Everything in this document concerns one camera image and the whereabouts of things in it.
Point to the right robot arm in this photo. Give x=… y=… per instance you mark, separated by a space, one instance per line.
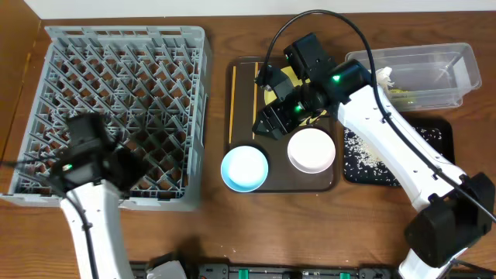
x=454 y=210

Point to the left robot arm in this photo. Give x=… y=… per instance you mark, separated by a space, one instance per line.
x=90 y=176

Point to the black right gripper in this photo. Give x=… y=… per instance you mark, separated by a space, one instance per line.
x=277 y=115

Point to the white bowl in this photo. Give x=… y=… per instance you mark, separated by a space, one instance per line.
x=311 y=150

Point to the dark brown serving tray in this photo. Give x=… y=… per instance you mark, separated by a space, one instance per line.
x=283 y=177

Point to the clear plastic bin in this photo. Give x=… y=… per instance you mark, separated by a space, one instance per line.
x=437 y=75

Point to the grey dishwasher rack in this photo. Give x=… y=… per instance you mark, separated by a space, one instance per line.
x=150 y=83

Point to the white tissue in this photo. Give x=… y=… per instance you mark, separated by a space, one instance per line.
x=383 y=76

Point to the light blue bowl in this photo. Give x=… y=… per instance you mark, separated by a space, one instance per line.
x=244 y=169

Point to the yellow plate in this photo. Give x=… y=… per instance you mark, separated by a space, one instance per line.
x=270 y=96

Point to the black waste tray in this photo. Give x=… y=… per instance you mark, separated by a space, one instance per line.
x=426 y=122

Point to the rice and food scraps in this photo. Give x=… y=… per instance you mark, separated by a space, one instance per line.
x=363 y=167

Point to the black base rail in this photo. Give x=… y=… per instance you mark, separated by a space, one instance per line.
x=225 y=271

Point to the green snack wrapper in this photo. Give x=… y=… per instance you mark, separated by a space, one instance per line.
x=400 y=97

